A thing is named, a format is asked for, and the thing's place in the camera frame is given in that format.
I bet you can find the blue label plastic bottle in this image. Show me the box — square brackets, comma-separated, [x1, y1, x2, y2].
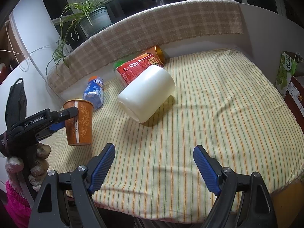
[82, 76, 104, 110]

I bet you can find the beige plaid sill cloth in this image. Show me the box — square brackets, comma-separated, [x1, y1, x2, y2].
[47, 0, 243, 93]

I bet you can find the green cardboard box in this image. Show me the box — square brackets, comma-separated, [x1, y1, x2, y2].
[275, 51, 303, 98]

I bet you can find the spider plant in green pot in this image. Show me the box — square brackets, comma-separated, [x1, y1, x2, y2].
[51, 0, 116, 67]

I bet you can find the pink sleeve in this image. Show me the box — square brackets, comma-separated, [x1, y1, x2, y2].
[5, 181, 31, 227]

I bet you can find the green label plastic bottle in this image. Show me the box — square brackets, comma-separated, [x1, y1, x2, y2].
[113, 60, 126, 70]

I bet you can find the orange patterned metal cup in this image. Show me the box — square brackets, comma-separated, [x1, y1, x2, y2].
[63, 99, 94, 146]

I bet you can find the red label plastic bottle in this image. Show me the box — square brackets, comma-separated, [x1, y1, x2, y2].
[115, 53, 164, 88]

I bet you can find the striped yellow table cloth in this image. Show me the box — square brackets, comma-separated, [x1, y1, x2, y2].
[45, 49, 303, 223]

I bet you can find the gloved left hand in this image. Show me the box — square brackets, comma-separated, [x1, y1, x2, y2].
[5, 143, 51, 197]

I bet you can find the red brown box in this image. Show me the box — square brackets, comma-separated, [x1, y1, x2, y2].
[284, 76, 304, 131]

